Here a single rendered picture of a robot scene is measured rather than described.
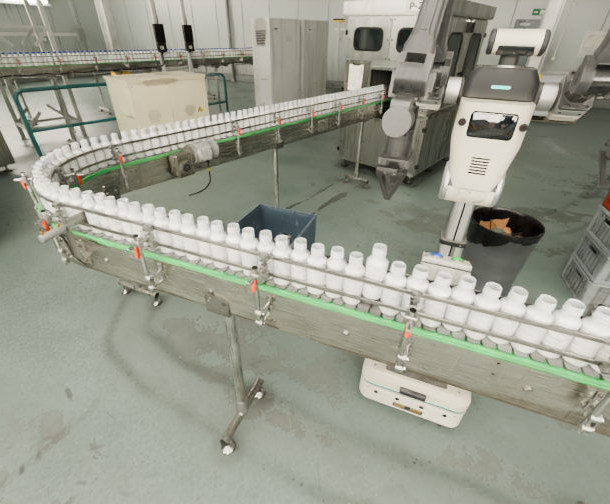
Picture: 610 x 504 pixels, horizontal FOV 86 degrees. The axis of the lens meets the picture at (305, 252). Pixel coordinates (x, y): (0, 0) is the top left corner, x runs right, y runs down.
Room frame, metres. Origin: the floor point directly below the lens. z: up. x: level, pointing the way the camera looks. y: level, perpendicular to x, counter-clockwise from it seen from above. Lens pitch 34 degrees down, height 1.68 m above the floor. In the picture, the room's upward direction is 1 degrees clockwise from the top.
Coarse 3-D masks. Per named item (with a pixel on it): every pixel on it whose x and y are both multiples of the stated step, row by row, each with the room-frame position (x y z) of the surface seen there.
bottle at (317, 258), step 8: (312, 248) 0.79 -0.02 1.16; (320, 248) 0.81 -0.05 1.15; (312, 256) 0.79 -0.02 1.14; (320, 256) 0.78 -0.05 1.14; (312, 264) 0.77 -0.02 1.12; (320, 264) 0.77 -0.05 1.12; (312, 272) 0.77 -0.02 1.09; (320, 272) 0.77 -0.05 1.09; (312, 280) 0.77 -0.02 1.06; (320, 280) 0.77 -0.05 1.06; (312, 288) 0.77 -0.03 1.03
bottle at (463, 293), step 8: (464, 280) 0.68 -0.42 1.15; (472, 280) 0.67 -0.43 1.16; (456, 288) 0.66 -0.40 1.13; (464, 288) 0.64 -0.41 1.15; (472, 288) 0.64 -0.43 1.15; (456, 296) 0.64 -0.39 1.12; (464, 296) 0.64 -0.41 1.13; (472, 296) 0.64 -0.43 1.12; (448, 304) 0.66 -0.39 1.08; (472, 304) 0.64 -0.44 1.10; (448, 312) 0.65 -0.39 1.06; (456, 312) 0.63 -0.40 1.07; (464, 312) 0.63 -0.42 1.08; (456, 320) 0.63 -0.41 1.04; (464, 320) 0.63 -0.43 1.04; (448, 328) 0.64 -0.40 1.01; (456, 328) 0.63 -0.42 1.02
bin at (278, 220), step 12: (264, 204) 1.52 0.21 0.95; (252, 216) 1.44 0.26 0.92; (264, 216) 1.51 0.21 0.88; (276, 216) 1.49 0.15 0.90; (288, 216) 1.46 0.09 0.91; (300, 216) 1.44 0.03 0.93; (312, 216) 1.42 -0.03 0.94; (240, 228) 1.34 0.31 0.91; (264, 228) 1.52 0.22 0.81; (276, 228) 1.49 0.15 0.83; (288, 228) 1.46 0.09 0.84; (300, 228) 1.44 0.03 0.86; (312, 228) 1.37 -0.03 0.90; (312, 240) 1.38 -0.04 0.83
